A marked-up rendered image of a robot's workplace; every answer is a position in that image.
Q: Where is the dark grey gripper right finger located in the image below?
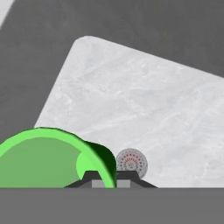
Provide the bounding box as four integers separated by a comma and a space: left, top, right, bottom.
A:
115, 171, 158, 189

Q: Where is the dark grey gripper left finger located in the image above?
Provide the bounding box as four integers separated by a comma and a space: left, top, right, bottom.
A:
64, 170, 108, 189

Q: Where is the green cup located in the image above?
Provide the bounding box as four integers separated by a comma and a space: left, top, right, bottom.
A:
0, 126, 118, 189

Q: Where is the grey sink with pale basin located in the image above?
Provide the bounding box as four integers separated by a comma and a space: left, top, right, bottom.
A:
0, 0, 224, 189

